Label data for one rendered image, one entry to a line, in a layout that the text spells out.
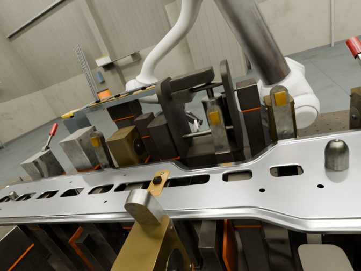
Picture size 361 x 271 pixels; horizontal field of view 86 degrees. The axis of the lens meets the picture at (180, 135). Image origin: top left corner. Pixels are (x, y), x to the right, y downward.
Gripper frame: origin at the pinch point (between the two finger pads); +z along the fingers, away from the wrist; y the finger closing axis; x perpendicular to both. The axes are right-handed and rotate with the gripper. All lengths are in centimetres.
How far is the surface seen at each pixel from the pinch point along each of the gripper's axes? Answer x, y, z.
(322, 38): 14, -419, -483
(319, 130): -3, -69, -12
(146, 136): 2.2, 11.4, 9.0
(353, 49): 35, -34, 18
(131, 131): 4.8, 16.1, 10.4
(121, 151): 0.4, 18.5, 14.8
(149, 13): 8, 49, -691
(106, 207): -0.1, 18.5, 33.9
